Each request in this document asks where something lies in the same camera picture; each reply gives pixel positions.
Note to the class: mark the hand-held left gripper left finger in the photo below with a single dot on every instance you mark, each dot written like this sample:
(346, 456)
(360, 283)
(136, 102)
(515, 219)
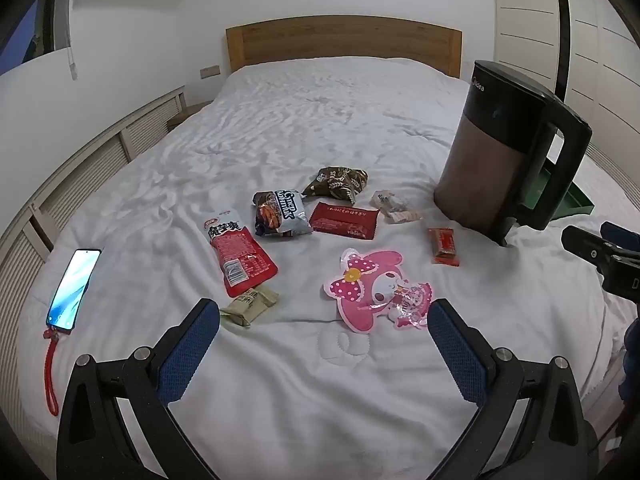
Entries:
(190, 355)

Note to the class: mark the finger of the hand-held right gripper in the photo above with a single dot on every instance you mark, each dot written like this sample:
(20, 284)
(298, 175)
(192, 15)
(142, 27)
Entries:
(622, 237)
(585, 245)

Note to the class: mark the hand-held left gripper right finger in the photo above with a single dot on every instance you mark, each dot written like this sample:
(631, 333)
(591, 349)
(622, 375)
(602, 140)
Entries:
(456, 355)

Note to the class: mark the green tray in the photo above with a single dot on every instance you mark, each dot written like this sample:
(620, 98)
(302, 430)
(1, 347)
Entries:
(575, 200)

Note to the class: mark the small beige snack packet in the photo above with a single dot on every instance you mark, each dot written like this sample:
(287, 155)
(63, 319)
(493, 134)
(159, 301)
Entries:
(247, 307)

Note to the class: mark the small red snack bar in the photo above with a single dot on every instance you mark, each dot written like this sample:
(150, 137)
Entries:
(444, 245)

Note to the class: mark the pink cartoon character snack packet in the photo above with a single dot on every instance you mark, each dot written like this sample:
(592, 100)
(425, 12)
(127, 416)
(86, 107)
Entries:
(370, 285)

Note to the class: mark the red konjac snack pouch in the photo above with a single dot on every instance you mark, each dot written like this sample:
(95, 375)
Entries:
(240, 255)

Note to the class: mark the clear packet of pink snacks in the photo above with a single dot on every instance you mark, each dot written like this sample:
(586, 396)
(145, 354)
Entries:
(395, 205)

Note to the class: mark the black and white snack bag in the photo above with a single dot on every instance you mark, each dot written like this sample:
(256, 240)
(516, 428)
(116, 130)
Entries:
(280, 215)

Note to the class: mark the dark red snack packet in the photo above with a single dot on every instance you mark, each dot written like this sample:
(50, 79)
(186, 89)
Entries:
(345, 220)

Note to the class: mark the brown snack packet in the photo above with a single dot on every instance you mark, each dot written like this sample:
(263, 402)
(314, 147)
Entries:
(335, 182)

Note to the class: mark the brown and black electric kettle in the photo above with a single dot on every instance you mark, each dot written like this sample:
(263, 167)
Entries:
(480, 160)

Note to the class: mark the smartphone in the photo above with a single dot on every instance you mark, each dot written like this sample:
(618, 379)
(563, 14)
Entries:
(72, 287)

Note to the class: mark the white slatted radiator cover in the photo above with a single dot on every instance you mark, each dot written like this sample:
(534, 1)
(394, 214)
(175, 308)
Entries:
(100, 160)

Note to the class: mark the white wardrobe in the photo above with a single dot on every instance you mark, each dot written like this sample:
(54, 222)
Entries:
(530, 10)

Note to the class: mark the wooden headboard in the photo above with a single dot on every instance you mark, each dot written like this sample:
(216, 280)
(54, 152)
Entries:
(340, 40)

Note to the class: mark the window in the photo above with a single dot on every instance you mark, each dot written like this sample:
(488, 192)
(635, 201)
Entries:
(30, 35)

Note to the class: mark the beige wall switch plate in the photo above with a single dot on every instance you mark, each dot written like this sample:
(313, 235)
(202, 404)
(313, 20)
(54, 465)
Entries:
(210, 71)

